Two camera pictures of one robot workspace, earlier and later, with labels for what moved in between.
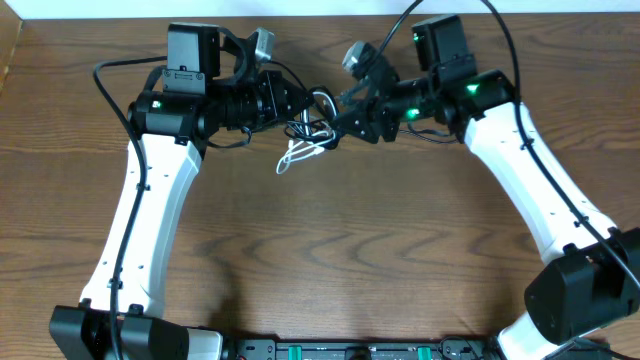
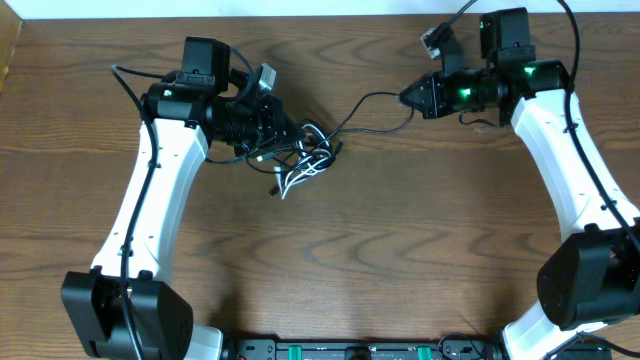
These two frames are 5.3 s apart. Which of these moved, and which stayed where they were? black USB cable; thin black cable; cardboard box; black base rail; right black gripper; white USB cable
Moved: right black gripper; thin black cable; black USB cable; white USB cable
Stayed: black base rail; cardboard box
